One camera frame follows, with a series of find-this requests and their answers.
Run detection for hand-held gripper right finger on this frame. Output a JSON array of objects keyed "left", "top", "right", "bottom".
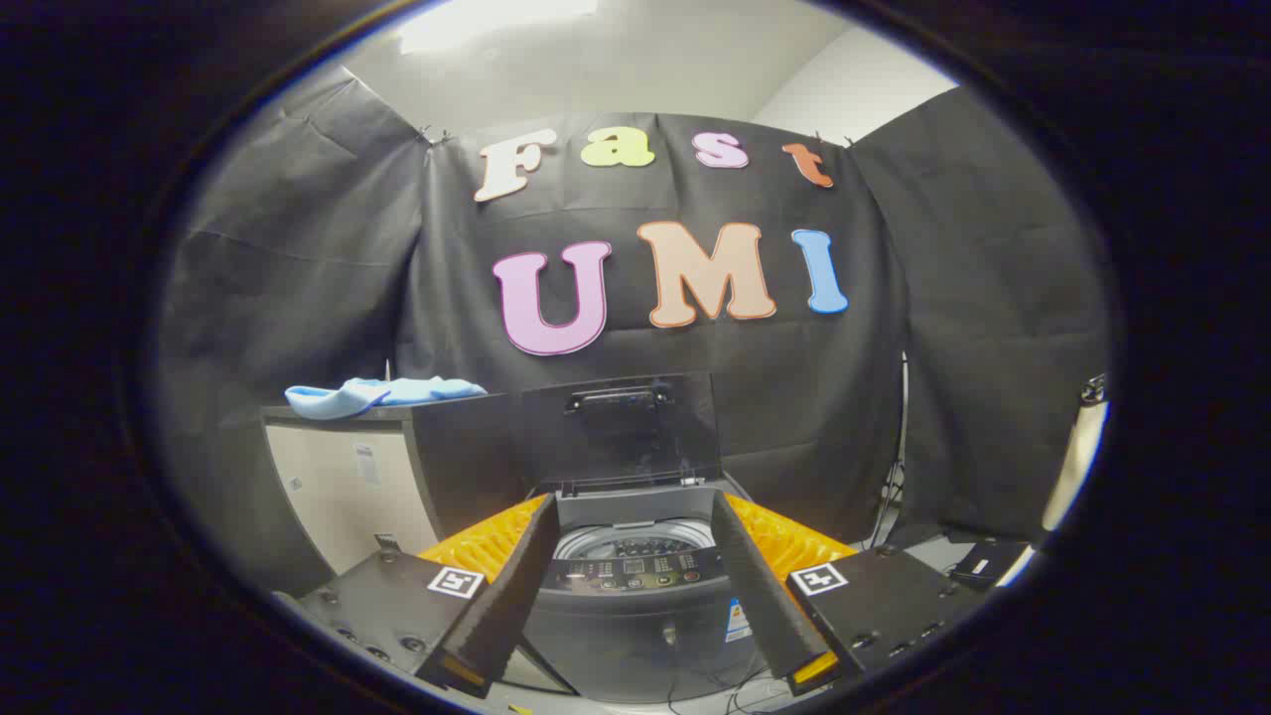
[{"left": 709, "top": 491, "right": 990, "bottom": 697}]

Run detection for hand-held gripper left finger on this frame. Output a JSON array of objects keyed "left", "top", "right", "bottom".
[{"left": 298, "top": 493, "right": 563, "bottom": 701}]

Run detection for grey washing machine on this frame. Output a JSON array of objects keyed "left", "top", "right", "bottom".
[{"left": 520, "top": 477, "right": 787, "bottom": 706}]

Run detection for light blue buttoned garment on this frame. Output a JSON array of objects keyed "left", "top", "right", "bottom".
[{"left": 285, "top": 376, "right": 489, "bottom": 420}]

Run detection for thin black stand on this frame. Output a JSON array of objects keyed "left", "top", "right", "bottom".
[{"left": 872, "top": 353, "right": 911, "bottom": 549}]

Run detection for grey and beige cabinet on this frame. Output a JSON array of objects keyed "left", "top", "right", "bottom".
[{"left": 260, "top": 391, "right": 529, "bottom": 579}]

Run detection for black backdrop cloth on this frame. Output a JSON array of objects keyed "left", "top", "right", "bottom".
[{"left": 157, "top": 65, "right": 1113, "bottom": 597}]

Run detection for black box on floor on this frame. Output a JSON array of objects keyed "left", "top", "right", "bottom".
[{"left": 948, "top": 539, "right": 1030, "bottom": 590}]

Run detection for white pole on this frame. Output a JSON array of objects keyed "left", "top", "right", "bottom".
[{"left": 1041, "top": 374, "right": 1109, "bottom": 533}]

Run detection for black floor cables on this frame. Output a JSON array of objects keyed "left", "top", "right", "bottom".
[{"left": 663, "top": 673, "right": 797, "bottom": 715}]

